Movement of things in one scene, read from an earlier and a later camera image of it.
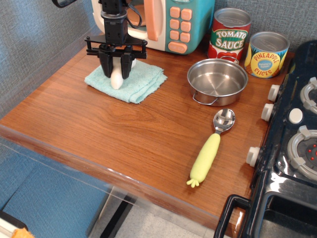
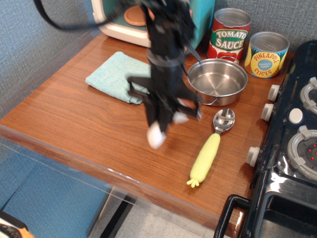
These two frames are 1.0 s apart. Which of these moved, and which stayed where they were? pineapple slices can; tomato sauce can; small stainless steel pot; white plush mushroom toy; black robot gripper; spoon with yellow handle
Moved: white plush mushroom toy; black robot gripper
Stayed: spoon with yellow handle; small stainless steel pot; tomato sauce can; pineapple slices can
